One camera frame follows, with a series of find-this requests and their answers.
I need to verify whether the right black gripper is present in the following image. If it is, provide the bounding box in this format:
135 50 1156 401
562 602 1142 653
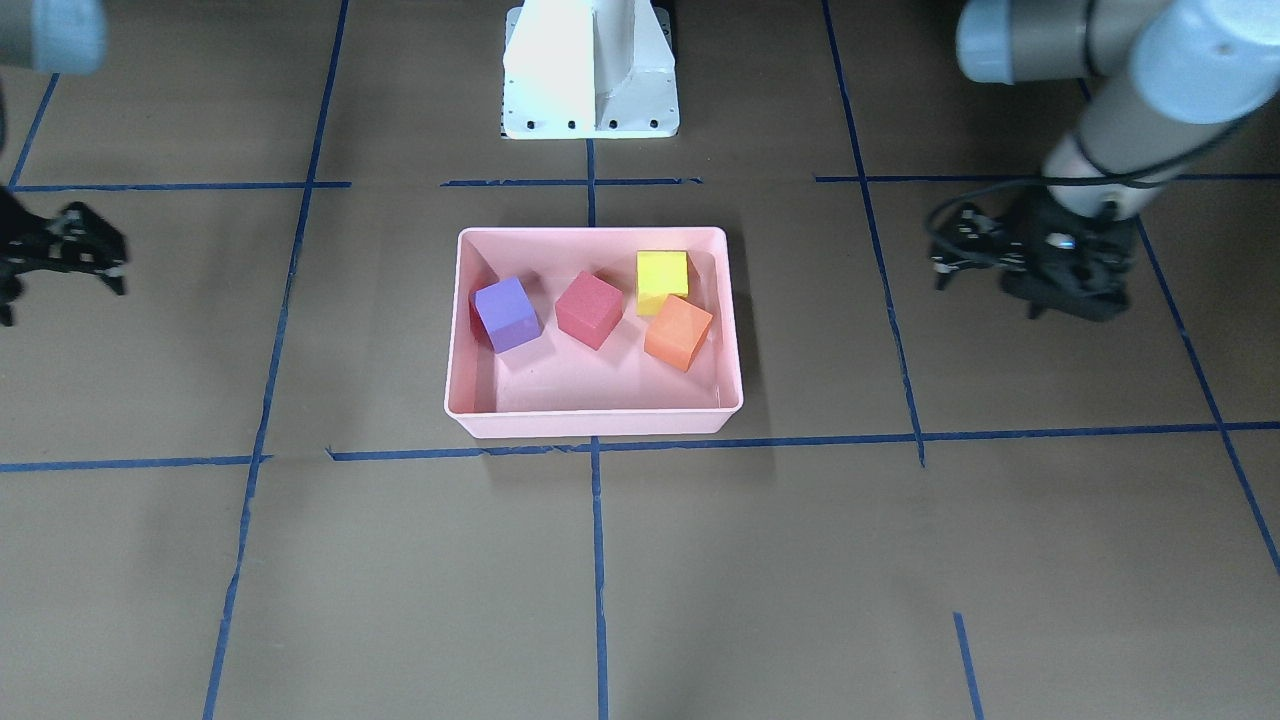
0 190 129 327

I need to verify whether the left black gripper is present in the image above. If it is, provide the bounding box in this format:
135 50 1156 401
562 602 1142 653
1000 188 1138 322

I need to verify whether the orange foam block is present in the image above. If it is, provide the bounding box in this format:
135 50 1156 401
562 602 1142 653
643 293 714 372

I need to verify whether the yellow foam block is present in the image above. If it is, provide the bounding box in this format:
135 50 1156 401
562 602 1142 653
635 250 690 316

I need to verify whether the purple foam block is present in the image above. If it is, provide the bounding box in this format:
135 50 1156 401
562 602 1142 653
472 277 541 354

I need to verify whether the red foam block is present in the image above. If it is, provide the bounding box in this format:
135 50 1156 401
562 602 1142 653
554 272 625 350

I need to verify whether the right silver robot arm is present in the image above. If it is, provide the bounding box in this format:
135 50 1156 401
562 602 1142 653
1 1 131 327

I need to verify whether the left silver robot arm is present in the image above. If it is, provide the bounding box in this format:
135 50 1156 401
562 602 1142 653
925 1 1279 322

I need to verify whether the pink plastic bin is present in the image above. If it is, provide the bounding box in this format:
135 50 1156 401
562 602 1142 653
444 227 744 439

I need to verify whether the white mounting pillar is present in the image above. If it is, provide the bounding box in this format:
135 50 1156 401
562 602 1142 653
500 1 681 140

